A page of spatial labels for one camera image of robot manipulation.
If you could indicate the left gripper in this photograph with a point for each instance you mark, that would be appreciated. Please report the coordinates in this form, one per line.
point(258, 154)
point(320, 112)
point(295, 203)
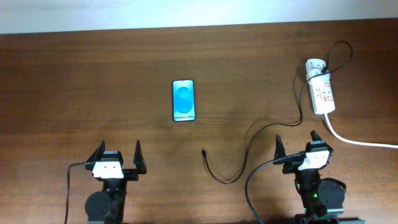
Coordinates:
point(132, 173)

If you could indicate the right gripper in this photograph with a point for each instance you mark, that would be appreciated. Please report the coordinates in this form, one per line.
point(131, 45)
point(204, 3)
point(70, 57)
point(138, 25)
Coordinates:
point(291, 166)

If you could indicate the blue screen Galaxy smartphone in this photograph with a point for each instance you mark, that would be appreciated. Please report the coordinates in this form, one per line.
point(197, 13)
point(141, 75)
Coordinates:
point(183, 100)

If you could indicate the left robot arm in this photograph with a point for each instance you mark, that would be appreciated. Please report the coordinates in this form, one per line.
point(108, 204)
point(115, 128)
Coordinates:
point(107, 205)

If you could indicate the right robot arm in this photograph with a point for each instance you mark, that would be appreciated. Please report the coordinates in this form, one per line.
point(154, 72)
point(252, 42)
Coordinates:
point(322, 199)

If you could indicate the white power strip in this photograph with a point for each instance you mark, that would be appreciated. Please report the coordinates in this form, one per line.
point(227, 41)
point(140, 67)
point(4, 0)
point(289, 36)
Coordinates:
point(322, 96)

